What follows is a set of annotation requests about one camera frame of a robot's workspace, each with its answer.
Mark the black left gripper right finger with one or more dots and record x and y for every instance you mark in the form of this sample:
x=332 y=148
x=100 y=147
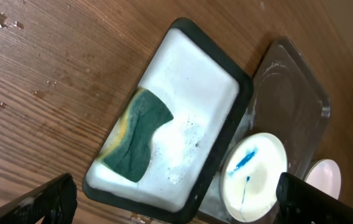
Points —
x=300 y=202

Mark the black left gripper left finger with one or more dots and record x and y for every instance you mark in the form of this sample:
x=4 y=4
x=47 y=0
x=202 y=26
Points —
x=54 y=202

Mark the white plate large blue smear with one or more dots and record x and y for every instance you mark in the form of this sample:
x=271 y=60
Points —
x=325 y=175

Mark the white plate two blue marks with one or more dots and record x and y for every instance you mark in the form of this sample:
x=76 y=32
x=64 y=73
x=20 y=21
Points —
x=250 y=176

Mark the green yellow sponge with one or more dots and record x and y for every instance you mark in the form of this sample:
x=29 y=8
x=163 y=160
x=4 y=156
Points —
x=127 y=149

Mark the dark brown serving tray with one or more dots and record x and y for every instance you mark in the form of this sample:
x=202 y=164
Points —
x=289 y=103

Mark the black rimmed water tray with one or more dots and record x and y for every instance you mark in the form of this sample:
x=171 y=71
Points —
x=207 y=93

